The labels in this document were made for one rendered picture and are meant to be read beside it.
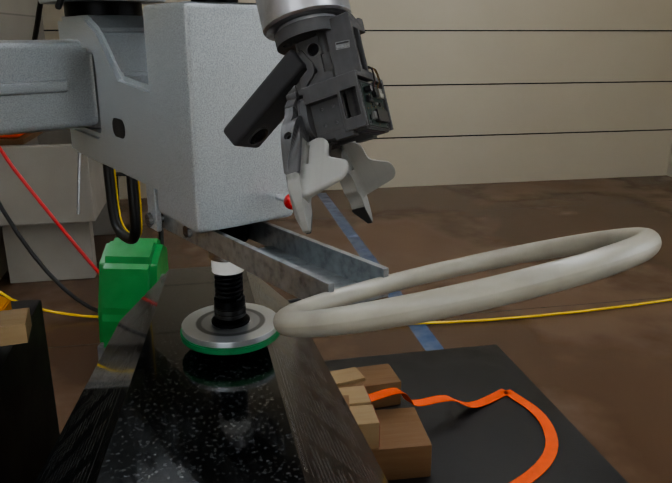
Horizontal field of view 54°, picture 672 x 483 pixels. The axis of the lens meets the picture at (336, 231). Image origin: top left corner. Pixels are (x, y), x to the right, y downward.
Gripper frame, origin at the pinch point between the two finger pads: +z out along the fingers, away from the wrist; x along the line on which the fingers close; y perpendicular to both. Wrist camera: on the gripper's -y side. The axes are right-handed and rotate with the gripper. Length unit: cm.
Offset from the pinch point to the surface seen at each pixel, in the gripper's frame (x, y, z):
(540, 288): 4.0, 17.4, 9.7
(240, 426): 36, -44, 29
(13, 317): 47, -109, 1
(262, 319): 64, -53, 14
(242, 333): 56, -53, 15
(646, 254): 15.5, 26.7, 9.6
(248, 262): 42, -38, 1
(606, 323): 311, -5, 73
